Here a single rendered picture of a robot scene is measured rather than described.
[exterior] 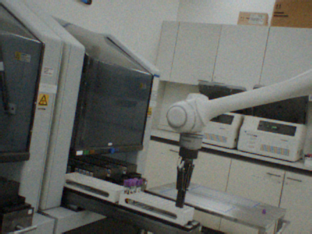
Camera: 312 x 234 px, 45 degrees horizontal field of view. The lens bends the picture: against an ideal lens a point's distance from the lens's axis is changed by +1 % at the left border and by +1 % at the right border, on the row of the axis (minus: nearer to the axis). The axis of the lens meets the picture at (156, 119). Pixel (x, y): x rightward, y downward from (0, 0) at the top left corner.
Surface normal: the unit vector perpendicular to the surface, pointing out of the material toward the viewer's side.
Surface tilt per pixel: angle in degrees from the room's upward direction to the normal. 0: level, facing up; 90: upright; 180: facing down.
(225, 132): 90
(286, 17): 90
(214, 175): 90
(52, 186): 90
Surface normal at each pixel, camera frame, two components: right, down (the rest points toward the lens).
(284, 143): -0.45, -0.03
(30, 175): 0.87, 0.17
